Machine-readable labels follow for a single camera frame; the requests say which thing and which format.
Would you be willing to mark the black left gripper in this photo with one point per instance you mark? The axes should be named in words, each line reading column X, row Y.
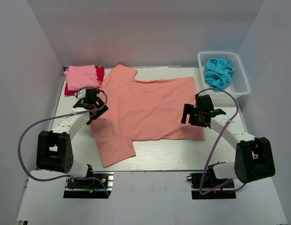
column 100, row 112

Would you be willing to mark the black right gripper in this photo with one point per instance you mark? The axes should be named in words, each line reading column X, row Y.
column 188, row 108

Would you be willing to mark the white plastic basket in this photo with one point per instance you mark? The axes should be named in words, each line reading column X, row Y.
column 239, row 84

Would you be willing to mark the salmon orange t-shirt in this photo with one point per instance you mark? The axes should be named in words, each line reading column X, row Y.
column 142, row 111

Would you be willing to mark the crumpled blue t-shirt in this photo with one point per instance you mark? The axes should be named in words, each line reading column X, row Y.
column 218, row 73

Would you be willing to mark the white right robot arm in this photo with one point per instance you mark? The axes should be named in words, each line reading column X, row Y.
column 253, row 156

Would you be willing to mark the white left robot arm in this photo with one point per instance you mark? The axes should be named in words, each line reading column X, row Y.
column 54, row 147

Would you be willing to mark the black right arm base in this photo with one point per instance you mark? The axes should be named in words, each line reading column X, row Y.
column 210, row 181

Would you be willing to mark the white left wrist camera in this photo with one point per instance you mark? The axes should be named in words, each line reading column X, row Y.
column 80, row 94

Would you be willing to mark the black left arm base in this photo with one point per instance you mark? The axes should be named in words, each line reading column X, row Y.
column 89, row 189

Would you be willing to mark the folded red t-shirt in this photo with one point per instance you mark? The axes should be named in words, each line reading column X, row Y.
column 100, row 78

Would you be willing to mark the folded light pink t-shirt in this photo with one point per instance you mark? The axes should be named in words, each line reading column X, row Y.
column 80, row 77

